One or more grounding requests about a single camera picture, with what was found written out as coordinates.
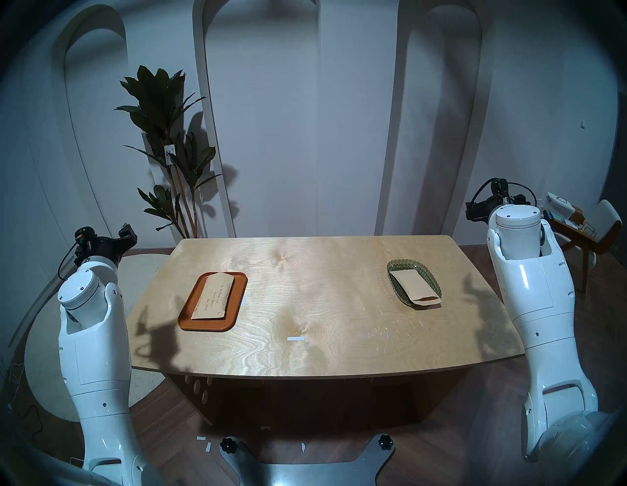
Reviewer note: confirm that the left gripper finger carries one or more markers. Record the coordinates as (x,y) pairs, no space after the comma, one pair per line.
(128,231)

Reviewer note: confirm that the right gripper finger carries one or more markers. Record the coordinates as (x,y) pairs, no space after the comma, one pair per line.
(470,211)

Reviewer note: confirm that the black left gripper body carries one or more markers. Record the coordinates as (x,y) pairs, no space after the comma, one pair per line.
(100,247)

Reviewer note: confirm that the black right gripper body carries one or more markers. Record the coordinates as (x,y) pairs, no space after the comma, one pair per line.
(494,203)

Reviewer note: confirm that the brown handwritten envelope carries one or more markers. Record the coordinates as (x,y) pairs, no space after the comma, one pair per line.
(416,286)

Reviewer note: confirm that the brown envelope with flap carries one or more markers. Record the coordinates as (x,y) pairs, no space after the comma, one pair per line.
(213,296)

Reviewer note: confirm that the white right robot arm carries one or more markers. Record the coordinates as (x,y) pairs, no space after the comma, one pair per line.
(539,303)

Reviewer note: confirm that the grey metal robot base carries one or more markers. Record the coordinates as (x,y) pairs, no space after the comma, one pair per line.
(274,470)

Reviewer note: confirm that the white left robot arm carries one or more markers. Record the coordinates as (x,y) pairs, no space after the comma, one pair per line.
(98,343)

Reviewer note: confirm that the green glass tray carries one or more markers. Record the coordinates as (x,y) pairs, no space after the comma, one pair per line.
(399,267)

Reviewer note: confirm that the orange wooden tray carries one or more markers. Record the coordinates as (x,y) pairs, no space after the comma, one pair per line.
(188,313)

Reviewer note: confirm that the beige oval rug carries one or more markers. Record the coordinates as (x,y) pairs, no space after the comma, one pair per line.
(142,274)

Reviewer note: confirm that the white plant tag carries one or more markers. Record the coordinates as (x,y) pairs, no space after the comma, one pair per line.
(169,154)

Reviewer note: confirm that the cream wooden armchair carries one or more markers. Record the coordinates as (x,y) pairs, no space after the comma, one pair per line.
(607,218)

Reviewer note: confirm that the tall dark green plant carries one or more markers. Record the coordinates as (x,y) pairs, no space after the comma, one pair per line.
(156,108)

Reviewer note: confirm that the light wooden table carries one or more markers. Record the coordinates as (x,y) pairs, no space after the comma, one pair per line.
(318,352)

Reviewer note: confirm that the black base knob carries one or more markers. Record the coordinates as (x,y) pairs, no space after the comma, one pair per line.
(385,442)
(228,445)

